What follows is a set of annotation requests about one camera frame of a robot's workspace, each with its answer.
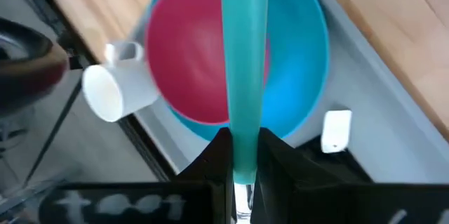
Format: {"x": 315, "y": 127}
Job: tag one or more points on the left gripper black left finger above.
{"x": 217, "y": 161}

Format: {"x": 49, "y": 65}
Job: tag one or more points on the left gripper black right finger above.
{"x": 277, "y": 161}

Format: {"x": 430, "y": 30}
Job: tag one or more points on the white napkin tag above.
{"x": 336, "y": 131}

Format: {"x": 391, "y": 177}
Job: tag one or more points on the blue plate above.
{"x": 298, "y": 59}

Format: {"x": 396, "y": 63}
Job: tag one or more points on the pink bowl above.
{"x": 189, "y": 59}

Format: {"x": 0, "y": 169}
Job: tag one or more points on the white mug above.
{"x": 119, "y": 83}

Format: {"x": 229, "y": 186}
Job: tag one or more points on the grey plastic tray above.
{"x": 368, "y": 94}

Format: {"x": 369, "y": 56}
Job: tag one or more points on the black metal table frame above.
{"x": 147, "y": 143}

